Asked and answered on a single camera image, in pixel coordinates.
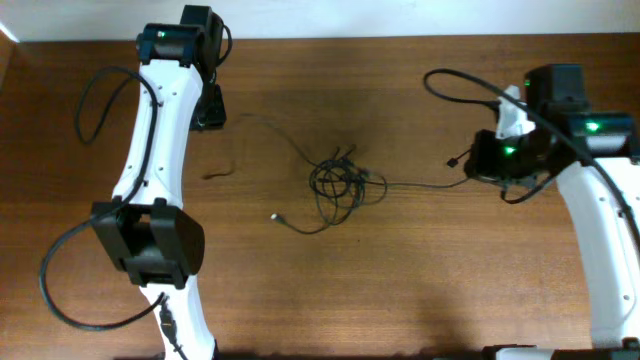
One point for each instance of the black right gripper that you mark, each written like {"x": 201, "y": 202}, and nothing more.
{"x": 480, "y": 162}

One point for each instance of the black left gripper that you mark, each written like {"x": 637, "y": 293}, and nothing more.
{"x": 210, "y": 112}

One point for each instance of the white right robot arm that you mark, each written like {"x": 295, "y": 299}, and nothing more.
{"x": 593, "y": 157}

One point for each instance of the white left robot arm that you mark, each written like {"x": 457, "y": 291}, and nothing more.
{"x": 144, "y": 229}

